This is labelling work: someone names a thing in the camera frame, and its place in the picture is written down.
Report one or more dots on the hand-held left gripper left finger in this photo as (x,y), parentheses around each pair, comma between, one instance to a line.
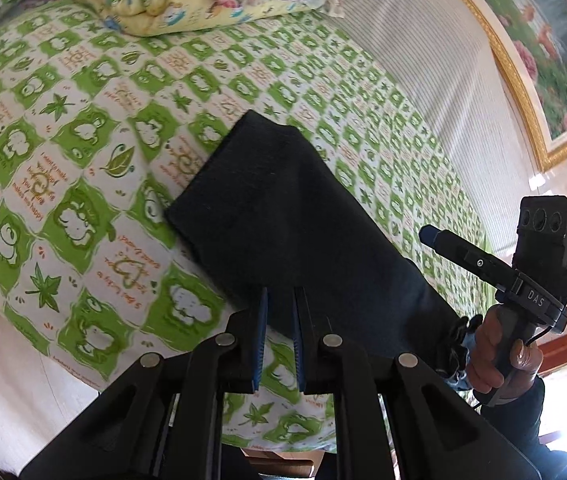
(261,330)

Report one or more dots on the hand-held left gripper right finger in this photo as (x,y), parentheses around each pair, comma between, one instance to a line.
(297,332)

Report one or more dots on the dark navy pants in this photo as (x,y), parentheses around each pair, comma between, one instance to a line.
(303,235)

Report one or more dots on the person's right forearm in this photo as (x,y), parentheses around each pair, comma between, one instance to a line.
(518,425)

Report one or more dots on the green patterned bed sheet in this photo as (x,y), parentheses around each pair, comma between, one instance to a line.
(128,160)

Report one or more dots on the person's right hand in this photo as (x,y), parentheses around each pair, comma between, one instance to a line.
(493,360)

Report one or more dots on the gold framed flower painting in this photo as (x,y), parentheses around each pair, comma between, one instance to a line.
(543,45)

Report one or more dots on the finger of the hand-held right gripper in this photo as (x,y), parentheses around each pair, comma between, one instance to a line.
(456,247)

